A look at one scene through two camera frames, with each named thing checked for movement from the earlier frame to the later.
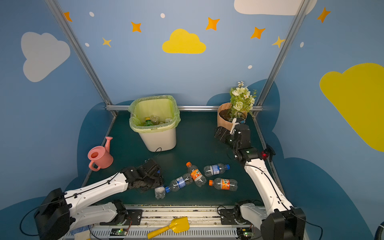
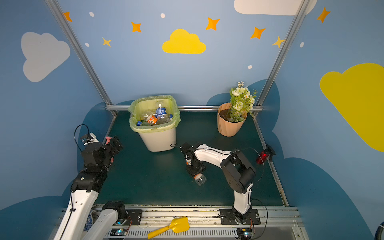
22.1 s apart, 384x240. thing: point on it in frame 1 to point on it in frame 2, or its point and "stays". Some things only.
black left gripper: (149, 175) to (113, 144)
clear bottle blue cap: (220, 168) to (164, 118)
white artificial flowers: (241, 100) stays
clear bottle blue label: (179, 182) to (140, 123)
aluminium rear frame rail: (117, 108) stays
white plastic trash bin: (159, 141) stays
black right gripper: (226, 136) to (195, 172)
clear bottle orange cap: (225, 184) to (152, 119)
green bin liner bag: (164, 106) stays
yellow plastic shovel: (177, 225) stays
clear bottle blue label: (160, 192) to (161, 112)
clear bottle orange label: (196, 175) stays
